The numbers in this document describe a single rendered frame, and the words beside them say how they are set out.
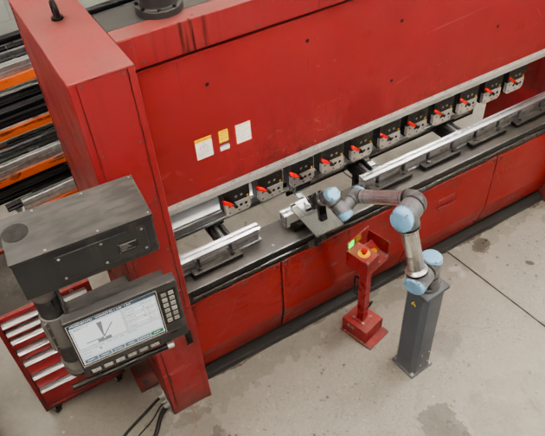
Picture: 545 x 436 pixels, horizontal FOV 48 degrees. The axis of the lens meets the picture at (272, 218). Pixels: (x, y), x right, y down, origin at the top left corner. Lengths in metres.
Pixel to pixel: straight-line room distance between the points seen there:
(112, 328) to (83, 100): 0.87
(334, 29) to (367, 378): 2.13
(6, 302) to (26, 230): 1.21
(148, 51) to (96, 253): 0.83
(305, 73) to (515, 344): 2.29
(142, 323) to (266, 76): 1.23
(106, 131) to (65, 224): 0.40
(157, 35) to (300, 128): 0.98
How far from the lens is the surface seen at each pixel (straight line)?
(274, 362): 4.05
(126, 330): 2.54
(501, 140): 4.35
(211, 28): 2.62
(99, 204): 2.28
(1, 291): 3.51
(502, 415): 4.02
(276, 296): 3.74
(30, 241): 2.23
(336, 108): 3.25
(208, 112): 2.82
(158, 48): 2.55
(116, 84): 2.33
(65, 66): 2.39
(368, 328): 4.06
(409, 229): 2.95
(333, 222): 3.42
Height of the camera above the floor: 3.41
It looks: 44 degrees down
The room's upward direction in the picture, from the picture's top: 4 degrees counter-clockwise
